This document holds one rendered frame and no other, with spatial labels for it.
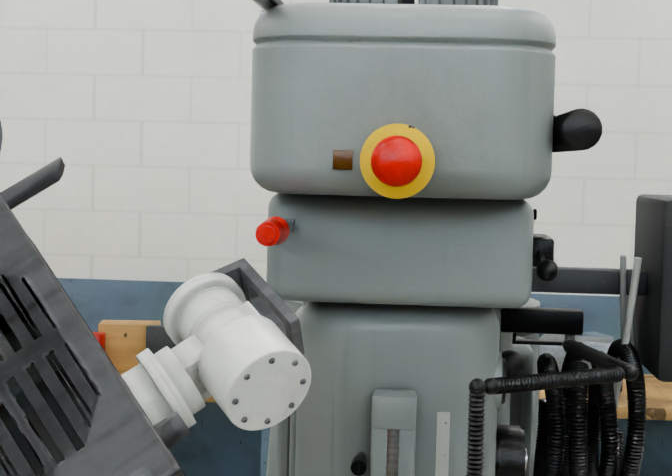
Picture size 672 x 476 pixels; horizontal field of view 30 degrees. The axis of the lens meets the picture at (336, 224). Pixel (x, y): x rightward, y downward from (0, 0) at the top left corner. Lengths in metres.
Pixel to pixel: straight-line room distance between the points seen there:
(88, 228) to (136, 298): 0.38
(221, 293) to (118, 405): 0.25
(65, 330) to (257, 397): 0.20
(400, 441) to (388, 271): 0.15
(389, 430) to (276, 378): 0.30
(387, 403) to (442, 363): 0.07
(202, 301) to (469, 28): 0.32
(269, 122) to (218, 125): 4.48
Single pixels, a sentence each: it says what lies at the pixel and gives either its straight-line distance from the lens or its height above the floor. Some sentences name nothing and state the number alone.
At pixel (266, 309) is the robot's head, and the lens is 0.94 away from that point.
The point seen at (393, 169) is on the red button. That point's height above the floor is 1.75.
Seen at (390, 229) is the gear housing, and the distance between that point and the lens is 1.12.
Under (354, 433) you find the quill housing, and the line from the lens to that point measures 1.18.
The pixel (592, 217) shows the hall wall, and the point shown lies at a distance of 5.49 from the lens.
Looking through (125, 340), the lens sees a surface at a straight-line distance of 5.14.
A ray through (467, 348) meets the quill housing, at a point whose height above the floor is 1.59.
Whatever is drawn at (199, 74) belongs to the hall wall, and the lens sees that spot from 5.55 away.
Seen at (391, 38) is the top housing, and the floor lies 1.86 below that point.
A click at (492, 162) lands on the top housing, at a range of 1.02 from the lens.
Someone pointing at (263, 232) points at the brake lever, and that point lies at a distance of 0.99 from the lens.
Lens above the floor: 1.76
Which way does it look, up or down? 3 degrees down
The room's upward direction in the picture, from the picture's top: 1 degrees clockwise
